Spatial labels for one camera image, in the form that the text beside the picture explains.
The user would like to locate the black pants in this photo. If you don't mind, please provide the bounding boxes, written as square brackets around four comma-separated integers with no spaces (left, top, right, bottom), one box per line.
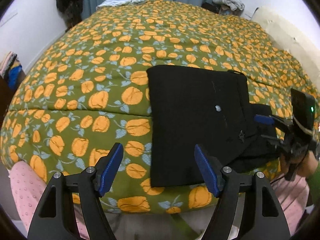
[146,65,278,187]

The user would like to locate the person right hand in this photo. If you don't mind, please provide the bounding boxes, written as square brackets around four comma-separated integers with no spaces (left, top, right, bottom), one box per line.
[279,152,320,178]

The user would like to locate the pink dotted pyjama trousers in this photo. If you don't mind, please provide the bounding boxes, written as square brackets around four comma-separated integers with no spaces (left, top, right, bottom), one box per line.
[8,160,91,240]

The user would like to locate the green orange floral bedspread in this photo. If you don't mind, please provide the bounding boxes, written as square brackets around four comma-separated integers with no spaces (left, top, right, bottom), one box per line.
[1,0,319,213]

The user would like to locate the grey white clothes pile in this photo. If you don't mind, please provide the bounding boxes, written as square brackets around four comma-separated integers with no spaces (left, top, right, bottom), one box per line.
[213,0,245,15]

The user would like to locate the brown wooden cabinet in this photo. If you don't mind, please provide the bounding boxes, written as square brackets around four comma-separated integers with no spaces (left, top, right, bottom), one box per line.
[0,76,15,126]

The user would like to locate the colourful folded clothes stack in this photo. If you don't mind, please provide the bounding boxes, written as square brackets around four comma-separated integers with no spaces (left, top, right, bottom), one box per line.
[1,51,23,90]

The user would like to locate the black hanging bags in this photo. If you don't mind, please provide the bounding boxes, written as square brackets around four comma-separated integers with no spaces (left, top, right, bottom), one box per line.
[56,0,83,31]

